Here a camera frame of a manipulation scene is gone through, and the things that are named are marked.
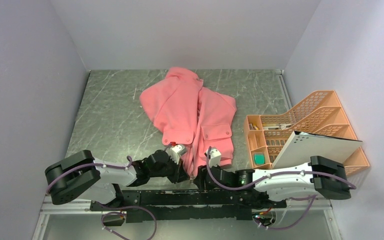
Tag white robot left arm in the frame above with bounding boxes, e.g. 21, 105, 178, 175
44, 149, 189, 210

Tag orange plastic desk organizer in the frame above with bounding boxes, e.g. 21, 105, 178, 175
243, 90, 370, 176

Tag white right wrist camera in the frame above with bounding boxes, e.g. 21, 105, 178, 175
206, 147, 222, 168

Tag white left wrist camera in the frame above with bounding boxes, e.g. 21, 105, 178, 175
167, 144, 188, 164

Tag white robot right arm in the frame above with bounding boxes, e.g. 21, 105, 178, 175
193, 156, 357, 208

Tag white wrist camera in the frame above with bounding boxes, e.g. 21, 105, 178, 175
167, 144, 188, 164
206, 147, 222, 168

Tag pink zip-up jacket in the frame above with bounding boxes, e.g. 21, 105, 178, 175
139, 67, 237, 177

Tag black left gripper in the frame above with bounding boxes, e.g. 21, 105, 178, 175
149, 155, 190, 185

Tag white folder in organizer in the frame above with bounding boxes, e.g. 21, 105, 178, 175
272, 130, 363, 169

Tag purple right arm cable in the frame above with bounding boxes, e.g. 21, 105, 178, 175
205, 146, 358, 232

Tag green eraser in organizer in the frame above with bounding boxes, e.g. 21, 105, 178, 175
253, 152, 266, 165

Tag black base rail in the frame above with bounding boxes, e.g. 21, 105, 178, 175
89, 189, 287, 223

